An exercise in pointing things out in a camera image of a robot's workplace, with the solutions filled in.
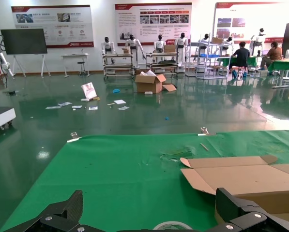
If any green covered table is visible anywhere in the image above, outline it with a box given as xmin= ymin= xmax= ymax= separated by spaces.
xmin=216 ymin=56 xmax=256 ymax=73
xmin=267 ymin=59 xmax=289 ymax=89

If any wall poster with building photos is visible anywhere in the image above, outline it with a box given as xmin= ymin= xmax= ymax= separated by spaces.
xmin=213 ymin=1 xmax=289 ymax=45

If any seated person brown shirt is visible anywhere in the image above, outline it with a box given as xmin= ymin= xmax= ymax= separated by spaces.
xmin=259 ymin=41 xmax=283 ymax=71

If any clear tape roll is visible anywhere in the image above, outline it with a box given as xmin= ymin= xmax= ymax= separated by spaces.
xmin=152 ymin=221 xmax=193 ymax=232

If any black stool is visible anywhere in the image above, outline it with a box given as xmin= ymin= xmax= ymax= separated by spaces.
xmin=77 ymin=61 xmax=91 ymax=77

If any black display on stand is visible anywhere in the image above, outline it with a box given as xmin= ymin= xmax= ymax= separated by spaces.
xmin=0 ymin=28 xmax=52 ymax=78

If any metal shelving rack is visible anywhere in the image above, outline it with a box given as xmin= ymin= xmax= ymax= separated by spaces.
xmin=184 ymin=40 xmax=234 ymax=80

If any clear plastic scrap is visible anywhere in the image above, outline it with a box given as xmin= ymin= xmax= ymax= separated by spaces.
xmin=158 ymin=146 xmax=196 ymax=162

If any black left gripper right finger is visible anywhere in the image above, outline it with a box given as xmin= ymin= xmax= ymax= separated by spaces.
xmin=207 ymin=188 xmax=289 ymax=232

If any silver binder clip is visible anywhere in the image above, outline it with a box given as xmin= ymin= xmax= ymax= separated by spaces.
xmin=197 ymin=127 xmax=217 ymax=137
xmin=66 ymin=131 xmax=83 ymax=143

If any wall poster with two photos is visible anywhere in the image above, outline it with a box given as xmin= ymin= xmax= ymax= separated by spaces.
xmin=11 ymin=4 xmax=94 ymax=48

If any open cardboard box round hole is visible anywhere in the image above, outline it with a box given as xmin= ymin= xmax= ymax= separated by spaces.
xmin=180 ymin=154 xmax=289 ymax=225

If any white pink box on floor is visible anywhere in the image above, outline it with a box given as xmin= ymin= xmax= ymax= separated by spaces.
xmin=80 ymin=82 xmax=98 ymax=100

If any wall poster with photo row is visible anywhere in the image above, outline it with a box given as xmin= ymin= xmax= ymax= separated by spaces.
xmin=114 ymin=2 xmax=193 ymax=46

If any small white table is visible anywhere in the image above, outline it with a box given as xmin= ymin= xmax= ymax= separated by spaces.
xmin=61 ymin=53 xmax=90 ymax=78

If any metal roller workbench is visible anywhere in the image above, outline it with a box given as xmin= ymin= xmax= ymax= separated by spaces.
xmin=146 ymin=51 xmax=179 ymax=77
xmin=102 ymin=53 xmax=134 ymax=80

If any large open cardboard box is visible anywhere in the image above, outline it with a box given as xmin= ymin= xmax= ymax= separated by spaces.
xmin=134 ymin=70 xmax=167 ymax=94

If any flat cardboard piece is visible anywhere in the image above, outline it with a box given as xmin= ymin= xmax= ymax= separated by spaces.
xmin=162 ymin=83 xmax=178 ymax=92

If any seated person dark shirt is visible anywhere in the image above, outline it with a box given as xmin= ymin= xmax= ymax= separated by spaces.
xmin=228 ymin=41 xmax=251 ymax=79

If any white humanoid robot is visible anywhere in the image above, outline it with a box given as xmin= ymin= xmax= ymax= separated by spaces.
xmin=198 ymin=33 xmax=212 ymax=73
xmin=250 ymin=28 xmax=268 ymax=58
xmin=101 ymin=36 xmax=116 ymax=55
xmin=175 ymin=32 xmax=189 ymax=73
xmin=124 ymin=34 xmax=146 ymax=70
xmin=222 ymin=36 xmax=235 ymax=56
xmin=153 ymin=34 xmax=167 ymax=54

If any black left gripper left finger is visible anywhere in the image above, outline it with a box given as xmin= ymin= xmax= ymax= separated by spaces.
xmin=3 ymin=190 xmax=91 ymax=232

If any white mobile base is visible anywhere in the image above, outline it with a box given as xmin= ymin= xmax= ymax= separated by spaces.
xmin=0 ymin=86 xmax=16 ymax=133

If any green table cloth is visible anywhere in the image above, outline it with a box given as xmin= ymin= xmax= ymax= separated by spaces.
xmin=0 ymin=130 xmax=289 ymax=232

